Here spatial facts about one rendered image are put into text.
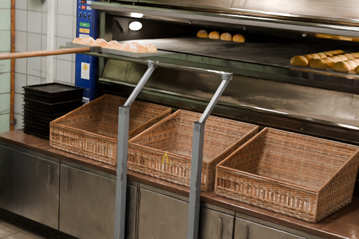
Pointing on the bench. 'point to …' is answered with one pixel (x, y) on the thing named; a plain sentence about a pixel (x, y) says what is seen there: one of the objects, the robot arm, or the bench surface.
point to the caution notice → (85, 70)
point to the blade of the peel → (119, 50)
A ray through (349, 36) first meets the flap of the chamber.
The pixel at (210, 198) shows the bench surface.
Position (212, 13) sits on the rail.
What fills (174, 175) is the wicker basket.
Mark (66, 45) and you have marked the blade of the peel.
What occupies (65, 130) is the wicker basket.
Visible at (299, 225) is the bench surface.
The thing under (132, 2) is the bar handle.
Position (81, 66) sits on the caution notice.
